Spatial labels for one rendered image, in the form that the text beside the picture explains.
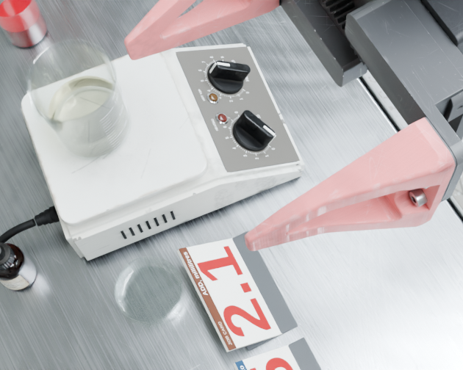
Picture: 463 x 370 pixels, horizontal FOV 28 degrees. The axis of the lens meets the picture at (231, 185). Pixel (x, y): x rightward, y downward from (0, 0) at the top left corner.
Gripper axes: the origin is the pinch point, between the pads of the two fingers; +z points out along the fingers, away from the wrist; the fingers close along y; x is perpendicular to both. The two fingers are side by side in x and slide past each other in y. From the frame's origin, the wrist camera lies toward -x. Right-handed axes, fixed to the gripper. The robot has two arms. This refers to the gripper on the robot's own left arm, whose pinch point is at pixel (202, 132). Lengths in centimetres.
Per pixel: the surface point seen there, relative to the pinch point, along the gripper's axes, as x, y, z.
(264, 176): 35.9, -9.4, -6.9
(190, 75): 33.9, -19.5, -6.1
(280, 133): 37.0, -12.4, -10.2
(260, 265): 39.9, -4.3, -3.3
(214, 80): 34.5, -18.4, -7.6
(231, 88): 35.1, -17.3, -8.5
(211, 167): 33.4, -11.4, -3.4
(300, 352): 39.9, 3.5, -2.4
